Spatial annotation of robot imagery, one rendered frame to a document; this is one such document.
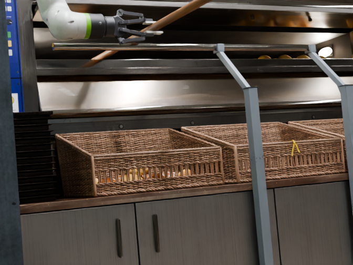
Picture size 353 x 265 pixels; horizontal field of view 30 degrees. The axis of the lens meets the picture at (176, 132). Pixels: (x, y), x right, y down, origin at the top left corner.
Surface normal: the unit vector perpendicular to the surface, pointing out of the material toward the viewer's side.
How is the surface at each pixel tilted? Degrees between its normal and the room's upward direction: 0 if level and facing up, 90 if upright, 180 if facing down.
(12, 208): 90
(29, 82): 90
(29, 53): 90
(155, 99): 70
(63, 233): 90
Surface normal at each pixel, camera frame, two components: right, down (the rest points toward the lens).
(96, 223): 0.43, -0.09
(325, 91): 0.37, -0.43
